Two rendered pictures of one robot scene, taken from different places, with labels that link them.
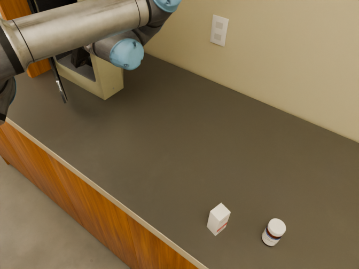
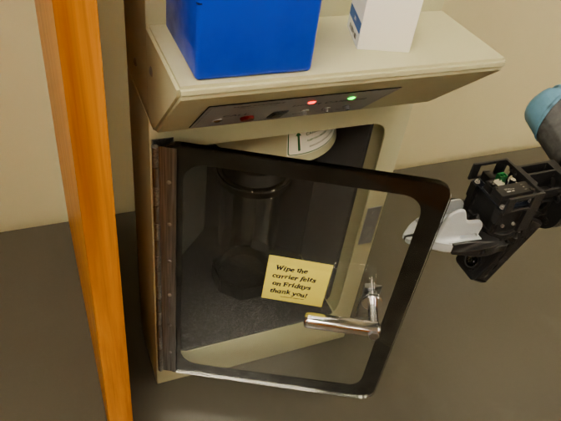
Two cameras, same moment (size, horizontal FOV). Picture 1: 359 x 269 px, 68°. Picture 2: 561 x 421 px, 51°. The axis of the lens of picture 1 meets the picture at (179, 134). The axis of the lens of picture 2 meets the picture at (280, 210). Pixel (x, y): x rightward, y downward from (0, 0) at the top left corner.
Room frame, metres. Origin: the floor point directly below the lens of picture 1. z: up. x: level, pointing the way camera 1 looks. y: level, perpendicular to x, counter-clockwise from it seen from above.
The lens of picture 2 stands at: (0.68, 0.95, 1.74)
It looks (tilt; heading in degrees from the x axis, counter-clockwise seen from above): 40 degrees down; 298
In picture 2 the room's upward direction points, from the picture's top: 9 degrees clockwise
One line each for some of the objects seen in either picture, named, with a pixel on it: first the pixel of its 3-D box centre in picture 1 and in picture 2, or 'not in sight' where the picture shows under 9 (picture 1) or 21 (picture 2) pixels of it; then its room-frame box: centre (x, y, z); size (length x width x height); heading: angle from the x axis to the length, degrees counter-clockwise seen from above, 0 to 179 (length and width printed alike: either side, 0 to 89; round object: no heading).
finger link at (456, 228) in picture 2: not in sight; (448, 227); (0.75, 0.39, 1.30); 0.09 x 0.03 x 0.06; 55
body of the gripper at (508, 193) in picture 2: not in sight; (513, 202); (0.71, 0.29, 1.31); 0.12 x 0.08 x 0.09; 55
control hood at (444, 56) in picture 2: not in sight; (324, 90); (0.90, 0.48, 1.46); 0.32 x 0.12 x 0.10; 55
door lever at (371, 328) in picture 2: not in sight; (344, 314); (0.81, 0.49, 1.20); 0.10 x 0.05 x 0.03; 29
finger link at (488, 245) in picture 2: not in sight; (477, 237); (0.72, 0.35, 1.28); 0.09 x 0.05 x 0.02; 55
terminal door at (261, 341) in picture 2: (41, 36); (285, 292); (0.89, 0.50, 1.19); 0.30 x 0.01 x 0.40; 29
